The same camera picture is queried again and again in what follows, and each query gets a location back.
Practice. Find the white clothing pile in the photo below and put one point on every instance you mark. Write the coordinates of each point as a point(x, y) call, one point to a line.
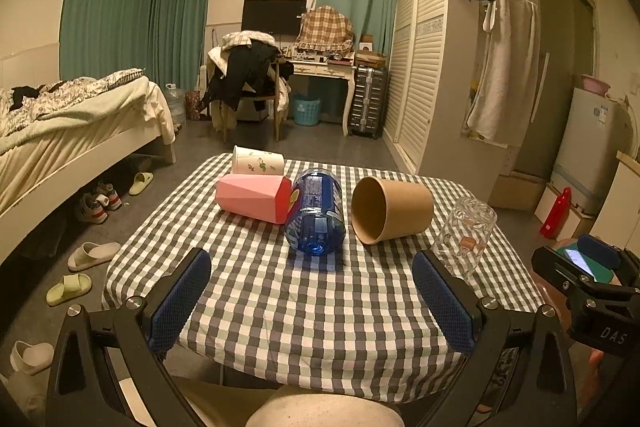
point(235, 41)

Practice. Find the blue transparent plastic cup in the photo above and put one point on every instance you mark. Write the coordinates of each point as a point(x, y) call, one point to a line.
point(315, 212)

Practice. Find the wooden chair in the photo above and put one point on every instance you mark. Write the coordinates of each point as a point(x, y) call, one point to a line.
point(276, 107)

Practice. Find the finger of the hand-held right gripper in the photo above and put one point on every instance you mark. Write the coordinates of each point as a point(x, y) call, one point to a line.
point(602, 251)
point(560, 269)

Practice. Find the white slipper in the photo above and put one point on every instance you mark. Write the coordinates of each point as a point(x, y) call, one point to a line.
point(92, 255)
point(32, 357)

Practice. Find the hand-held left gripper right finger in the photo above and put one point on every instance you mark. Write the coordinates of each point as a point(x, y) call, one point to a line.
point(442, 302)

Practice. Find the blue laundry basket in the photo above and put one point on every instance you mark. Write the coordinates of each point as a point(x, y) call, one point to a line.
point(306, 109)

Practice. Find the white sneaker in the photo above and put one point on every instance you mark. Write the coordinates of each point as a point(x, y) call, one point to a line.
point(110, 196)
point(91, 208)

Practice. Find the person's trousered leg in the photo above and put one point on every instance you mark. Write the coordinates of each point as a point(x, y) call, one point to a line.
point(320, 412)

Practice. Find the pink basin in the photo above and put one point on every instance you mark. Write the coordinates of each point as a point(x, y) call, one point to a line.
point(595, 84)

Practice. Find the white louvred wardrobe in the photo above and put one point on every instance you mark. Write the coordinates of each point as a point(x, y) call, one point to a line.
point(425, 72)

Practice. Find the pink faceted cup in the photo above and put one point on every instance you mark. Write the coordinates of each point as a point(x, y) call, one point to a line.
point(250, 199)

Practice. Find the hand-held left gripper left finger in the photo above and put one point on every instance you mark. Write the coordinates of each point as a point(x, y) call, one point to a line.
point(182, 302)

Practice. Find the clear water jug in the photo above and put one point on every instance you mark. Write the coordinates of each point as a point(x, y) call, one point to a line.
point(175, 104)

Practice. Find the brown plaid blanket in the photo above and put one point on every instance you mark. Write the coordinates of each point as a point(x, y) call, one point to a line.
point(325, 27)

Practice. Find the red bottle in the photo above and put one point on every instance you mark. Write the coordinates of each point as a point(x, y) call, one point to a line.
point(555, 214)

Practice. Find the white hanging towel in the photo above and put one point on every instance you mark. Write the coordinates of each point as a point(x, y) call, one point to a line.
point(505, 72)

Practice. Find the clear glass cup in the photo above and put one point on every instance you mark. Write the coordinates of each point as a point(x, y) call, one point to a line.
point(462, 237)

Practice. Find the white floral paper cup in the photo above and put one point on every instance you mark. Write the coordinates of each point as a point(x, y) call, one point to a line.
point(260, 162)

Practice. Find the red patterned bag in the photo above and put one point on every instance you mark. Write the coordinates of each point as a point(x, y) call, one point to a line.
point(193, 106)

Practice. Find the grey checked tablecloth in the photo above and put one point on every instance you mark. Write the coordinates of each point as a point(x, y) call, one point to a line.
point(280, 307)

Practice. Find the dark glass door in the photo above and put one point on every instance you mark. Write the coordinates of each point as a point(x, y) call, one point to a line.
point(555, 57)

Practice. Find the black cloth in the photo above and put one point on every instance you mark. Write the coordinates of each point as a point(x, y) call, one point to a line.
point(22, 94)

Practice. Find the lit smartphone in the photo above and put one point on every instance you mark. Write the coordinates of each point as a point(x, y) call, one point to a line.
point(579, 261)

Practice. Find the black jacket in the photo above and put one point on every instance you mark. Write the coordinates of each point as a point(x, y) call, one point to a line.
point(240, 77)

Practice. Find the yellow-green slipper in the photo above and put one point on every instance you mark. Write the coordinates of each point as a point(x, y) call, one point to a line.
point(141, 183)
point(69, 288)

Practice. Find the wide green curtain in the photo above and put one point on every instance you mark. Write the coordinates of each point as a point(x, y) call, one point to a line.
point(110, 7)

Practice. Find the white bed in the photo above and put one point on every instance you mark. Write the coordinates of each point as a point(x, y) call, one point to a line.
point(75, 152)

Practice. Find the small white fridge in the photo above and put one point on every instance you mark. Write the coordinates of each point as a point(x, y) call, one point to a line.
point(585, 147)

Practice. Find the narrow green curtain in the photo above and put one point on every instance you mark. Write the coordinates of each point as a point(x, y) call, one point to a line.
point(185, 17)

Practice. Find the brown paper cup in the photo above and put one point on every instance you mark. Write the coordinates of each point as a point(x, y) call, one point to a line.
point(400, 209)

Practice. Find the white desk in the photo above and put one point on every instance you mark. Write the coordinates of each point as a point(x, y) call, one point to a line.
point(320, 69)

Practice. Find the black monitor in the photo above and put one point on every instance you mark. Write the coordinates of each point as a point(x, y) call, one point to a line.
point(272, 16)

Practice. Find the patterned duvet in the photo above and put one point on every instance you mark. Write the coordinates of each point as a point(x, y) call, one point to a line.
point(75, 94)

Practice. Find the cardboard box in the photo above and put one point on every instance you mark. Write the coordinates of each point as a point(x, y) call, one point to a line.
point(370, 58)

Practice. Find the silver suitcase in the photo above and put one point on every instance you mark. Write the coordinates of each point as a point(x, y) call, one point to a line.
point(367, 102)

